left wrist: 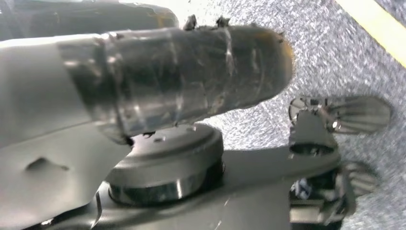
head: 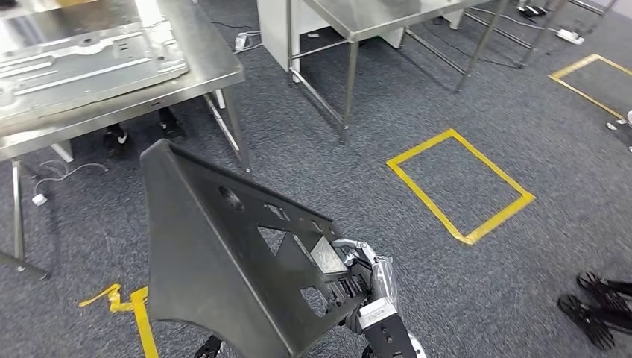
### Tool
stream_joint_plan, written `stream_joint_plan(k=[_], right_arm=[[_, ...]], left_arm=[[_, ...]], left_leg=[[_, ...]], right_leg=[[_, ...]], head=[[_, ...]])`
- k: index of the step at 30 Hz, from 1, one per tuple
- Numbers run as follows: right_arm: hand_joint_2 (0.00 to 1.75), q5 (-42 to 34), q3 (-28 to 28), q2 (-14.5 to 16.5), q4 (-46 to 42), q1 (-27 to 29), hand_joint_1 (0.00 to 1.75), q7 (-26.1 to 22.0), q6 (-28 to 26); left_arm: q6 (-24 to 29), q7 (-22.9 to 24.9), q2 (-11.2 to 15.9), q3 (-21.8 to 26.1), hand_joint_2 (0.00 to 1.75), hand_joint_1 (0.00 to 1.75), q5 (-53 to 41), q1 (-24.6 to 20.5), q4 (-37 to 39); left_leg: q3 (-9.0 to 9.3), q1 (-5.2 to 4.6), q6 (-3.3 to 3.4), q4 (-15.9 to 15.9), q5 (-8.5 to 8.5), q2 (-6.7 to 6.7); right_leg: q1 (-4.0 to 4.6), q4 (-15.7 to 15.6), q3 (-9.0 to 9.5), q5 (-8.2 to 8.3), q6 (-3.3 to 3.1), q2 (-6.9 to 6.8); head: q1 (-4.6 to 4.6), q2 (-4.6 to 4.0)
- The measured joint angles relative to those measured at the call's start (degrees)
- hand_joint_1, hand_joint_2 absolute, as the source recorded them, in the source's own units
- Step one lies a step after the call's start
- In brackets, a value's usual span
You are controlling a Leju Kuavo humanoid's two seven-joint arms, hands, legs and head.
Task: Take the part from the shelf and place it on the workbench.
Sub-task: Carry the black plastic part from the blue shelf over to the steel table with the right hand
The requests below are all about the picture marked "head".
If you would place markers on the stainless steel workbench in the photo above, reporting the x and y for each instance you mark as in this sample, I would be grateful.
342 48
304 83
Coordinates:
212 64

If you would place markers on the black plastic trim panel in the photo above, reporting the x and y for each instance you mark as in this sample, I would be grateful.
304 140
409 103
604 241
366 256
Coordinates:
197 257

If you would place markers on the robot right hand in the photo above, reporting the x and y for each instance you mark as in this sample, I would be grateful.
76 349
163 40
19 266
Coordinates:
382 281

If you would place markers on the neighbouring black humanoid robot body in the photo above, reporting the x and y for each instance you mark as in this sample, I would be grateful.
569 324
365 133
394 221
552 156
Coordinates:
587 321

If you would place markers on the chrome stool base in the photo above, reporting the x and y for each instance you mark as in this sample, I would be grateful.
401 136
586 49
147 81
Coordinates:
611 126

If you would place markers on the stamped silver sheet-metal panel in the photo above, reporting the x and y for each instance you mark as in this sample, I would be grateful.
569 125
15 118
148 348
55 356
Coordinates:
89 69

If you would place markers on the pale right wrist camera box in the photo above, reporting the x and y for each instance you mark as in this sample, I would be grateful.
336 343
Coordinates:
385 336

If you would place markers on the white power adapter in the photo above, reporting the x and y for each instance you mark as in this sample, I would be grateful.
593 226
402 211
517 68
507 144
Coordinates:
39 200

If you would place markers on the white cabinet desk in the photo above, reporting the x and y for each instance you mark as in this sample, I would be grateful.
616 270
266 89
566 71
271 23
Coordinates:
276 19

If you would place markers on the crumpled yellow floor tape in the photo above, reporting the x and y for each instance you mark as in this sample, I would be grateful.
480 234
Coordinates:
143 326

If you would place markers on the black robot left foot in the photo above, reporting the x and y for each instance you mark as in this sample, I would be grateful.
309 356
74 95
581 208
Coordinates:
207 350

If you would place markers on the person's foot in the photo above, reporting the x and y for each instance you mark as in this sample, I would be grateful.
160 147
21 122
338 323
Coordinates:
114 143
170 126

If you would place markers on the stainless steel table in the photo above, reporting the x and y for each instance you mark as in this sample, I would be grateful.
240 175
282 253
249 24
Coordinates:
395 15

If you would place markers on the yellow floor tape square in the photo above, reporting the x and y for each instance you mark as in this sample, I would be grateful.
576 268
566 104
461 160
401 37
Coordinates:
582 95

